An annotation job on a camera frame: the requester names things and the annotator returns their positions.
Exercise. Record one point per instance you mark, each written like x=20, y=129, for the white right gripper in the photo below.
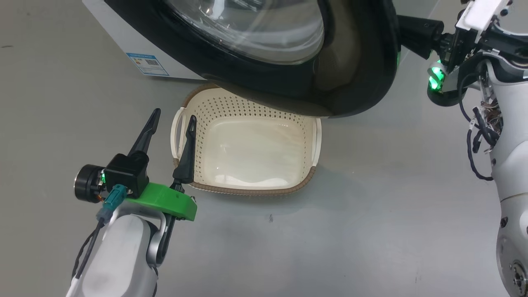
x=480, y=14

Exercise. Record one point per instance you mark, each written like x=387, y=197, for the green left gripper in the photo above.
x=165, y=200

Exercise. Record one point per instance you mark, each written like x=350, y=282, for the black glass washing machine door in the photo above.
x=354, y=62

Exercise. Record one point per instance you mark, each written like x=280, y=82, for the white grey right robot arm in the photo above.
x=511, y=165

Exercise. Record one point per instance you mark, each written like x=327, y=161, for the cream perforated laundry basket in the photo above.
x=247, y=148

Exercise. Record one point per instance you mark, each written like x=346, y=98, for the white front-load washing machine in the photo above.
x=123, y=33

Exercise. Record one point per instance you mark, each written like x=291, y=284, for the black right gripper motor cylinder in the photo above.
x=437, y=80

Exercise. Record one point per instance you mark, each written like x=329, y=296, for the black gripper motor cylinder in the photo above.
x=86, y=183
x=437, y=80

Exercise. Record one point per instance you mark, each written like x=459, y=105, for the blue energy label sticker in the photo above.
x=147, y=64

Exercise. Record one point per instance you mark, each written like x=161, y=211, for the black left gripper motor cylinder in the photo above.
x=86, y=183

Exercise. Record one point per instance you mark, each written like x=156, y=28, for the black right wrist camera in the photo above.
x=418, y=35

